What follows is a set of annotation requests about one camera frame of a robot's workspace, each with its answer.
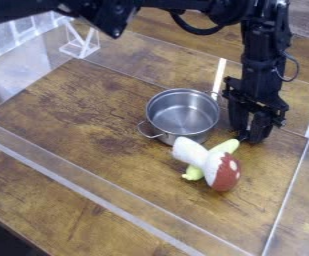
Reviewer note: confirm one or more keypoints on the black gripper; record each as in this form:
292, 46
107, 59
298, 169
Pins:
269, 110

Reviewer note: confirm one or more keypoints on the green handled metal spoon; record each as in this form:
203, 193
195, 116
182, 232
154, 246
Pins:
205, 162

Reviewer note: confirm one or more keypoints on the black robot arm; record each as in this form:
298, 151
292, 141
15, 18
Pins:
262, 18

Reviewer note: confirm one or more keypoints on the stainless steel pot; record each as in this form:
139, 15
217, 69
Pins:
181, 112

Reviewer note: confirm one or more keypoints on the plush red mushroom toy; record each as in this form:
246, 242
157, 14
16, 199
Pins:
225, 181

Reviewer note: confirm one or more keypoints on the clear acrylic front barrier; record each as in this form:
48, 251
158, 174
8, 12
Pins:
167, 226

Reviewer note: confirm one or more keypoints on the clear acrylic triangle bracket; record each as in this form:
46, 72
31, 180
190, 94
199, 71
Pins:
79, 47

